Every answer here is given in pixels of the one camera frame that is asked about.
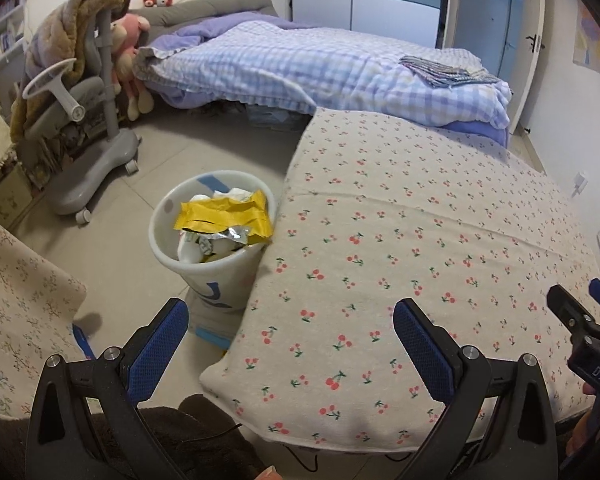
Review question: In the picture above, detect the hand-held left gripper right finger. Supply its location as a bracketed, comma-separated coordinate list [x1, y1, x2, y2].
[392, 297, 573, 480]

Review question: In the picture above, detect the white plastic bin blue tape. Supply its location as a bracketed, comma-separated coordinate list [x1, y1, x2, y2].
[149, 170, 277, 313]

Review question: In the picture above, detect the person's right hand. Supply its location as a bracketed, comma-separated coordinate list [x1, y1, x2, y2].
[566, 384, 600, 456]

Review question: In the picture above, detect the floral print cloth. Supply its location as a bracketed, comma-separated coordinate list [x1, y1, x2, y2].
[0, 207, 88, 421]

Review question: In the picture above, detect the purple bed sheet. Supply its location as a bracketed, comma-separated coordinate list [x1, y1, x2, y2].
[430, 120, 511, 148]

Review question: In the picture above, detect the brown fuzzy blanket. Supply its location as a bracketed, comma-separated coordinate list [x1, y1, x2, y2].
[10, 0, 133, 143]

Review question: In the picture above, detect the pink plush toy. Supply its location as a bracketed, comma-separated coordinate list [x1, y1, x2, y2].
[111, 14, 153, 121]

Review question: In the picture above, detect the grey swivel chair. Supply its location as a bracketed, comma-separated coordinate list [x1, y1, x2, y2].
[22, 7, 142, 224]

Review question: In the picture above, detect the cherry print tablecloth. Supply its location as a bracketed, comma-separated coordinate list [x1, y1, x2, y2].
[199, 107, 600, 461]

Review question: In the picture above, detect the blue door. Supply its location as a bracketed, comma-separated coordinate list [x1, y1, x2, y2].
[442, 0, 546, 133]

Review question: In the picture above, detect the grey bed cushion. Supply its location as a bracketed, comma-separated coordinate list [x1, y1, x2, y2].
[130, 0, 281, 26]

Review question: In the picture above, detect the white paper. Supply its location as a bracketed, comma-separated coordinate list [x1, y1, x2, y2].
[190, 186, 255, 207]

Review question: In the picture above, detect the folded striped cloth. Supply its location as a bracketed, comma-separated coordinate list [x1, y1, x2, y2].
[399, 55, 501, 88]

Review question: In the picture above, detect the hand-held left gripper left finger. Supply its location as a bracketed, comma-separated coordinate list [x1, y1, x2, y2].
[26, 297, 191, 480]

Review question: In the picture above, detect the blue plaid quilt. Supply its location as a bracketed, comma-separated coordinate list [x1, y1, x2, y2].
[132, 21, 513, 133]

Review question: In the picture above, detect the light blue tape piece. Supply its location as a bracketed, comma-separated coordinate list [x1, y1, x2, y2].
[192, 327, 231, 349]

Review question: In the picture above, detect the stack of papers under bed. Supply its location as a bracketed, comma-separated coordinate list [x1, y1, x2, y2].
[245, 105, 311, 128]

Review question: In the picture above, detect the wall poster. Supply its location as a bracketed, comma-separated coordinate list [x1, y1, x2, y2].
[572, 0, 600, 78]

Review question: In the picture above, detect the yellow foil snack bag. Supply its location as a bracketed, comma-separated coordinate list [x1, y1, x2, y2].
[175, 190, 273, 247]

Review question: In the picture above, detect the cardboard box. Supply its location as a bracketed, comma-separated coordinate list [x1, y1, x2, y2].
[0, 167, 31, 228]

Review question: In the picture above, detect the blue white wardrobe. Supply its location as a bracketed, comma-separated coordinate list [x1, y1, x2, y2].
[290, 0, 443, 51]

